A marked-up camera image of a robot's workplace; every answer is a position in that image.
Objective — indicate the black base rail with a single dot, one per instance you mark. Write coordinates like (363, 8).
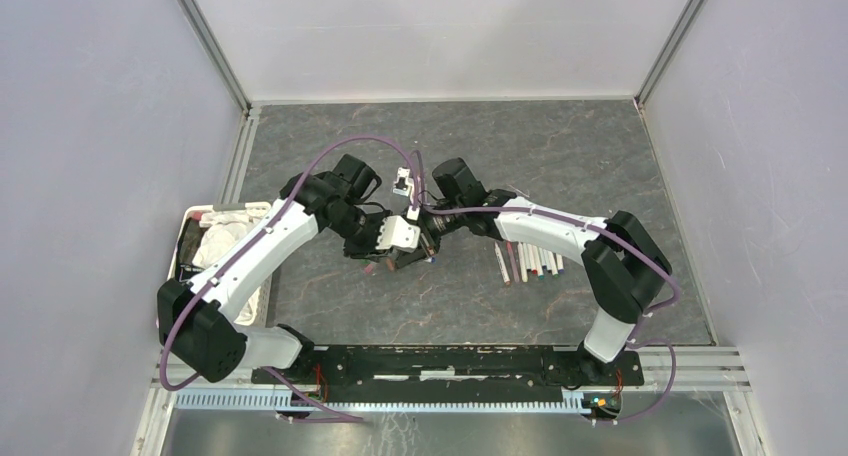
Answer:
(457, 373)

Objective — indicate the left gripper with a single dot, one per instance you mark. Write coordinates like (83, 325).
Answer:
(368, 251)

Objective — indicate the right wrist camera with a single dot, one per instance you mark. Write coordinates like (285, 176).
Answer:
(404, 183)

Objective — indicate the brown capped white marker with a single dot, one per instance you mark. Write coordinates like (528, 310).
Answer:
(502, 264)

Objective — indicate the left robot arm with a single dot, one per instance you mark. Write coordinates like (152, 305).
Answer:
(196, 318)

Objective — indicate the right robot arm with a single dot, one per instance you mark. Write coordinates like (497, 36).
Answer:
(624, 265)

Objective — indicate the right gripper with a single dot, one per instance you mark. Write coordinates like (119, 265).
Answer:
(429, 245)

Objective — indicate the white plastic basket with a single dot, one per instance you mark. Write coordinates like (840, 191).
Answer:
(190, 235)

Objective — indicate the white cloth in basket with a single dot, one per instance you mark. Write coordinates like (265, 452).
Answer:
(222, 231)

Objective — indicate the red capped marker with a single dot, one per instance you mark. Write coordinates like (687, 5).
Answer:
(531, 258)

